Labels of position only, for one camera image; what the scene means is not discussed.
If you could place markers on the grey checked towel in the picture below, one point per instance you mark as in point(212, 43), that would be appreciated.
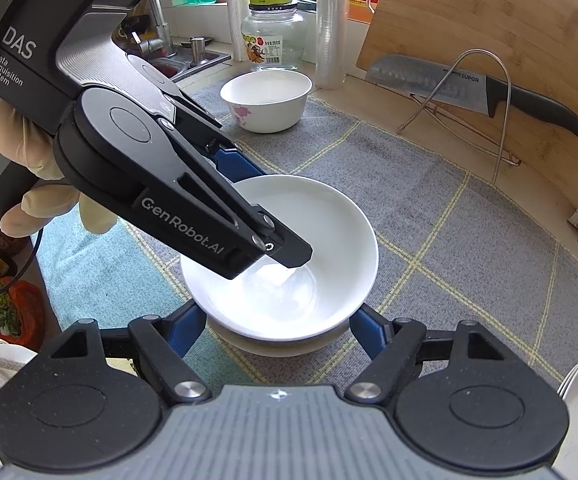
point(444, 240)

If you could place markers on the metal faucet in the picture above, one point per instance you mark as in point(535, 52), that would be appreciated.
point(156, 15)

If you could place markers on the glass jar with yellow lid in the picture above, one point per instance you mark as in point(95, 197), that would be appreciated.
point(271, 35)

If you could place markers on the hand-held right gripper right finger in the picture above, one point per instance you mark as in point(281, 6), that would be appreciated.
point(369, 331)

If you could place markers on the person's left hand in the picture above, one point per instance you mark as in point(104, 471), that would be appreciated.
point(24, 135)

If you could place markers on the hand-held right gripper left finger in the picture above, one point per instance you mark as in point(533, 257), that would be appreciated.
point(189, 326)

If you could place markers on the steel sink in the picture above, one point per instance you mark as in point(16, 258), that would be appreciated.
point(209, 60)

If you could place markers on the bamboo cutting board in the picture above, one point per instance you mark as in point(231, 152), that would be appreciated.
point(469, 20)

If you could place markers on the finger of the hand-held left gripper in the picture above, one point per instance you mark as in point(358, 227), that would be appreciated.
point(249, 245)
point(234, 165)

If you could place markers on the sink soap dispenser knob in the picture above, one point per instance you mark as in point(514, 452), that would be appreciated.
point(199, 50)

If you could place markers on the white bowl with pink flower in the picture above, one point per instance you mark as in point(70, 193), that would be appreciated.
point(279, 346)
point(329, 240)
point(269, 95)

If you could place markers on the orange plastic bag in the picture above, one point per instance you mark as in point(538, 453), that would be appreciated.
point(24, 310)

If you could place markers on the tall plastic wrap roll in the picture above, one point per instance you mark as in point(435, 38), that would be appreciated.
point(333, 25)

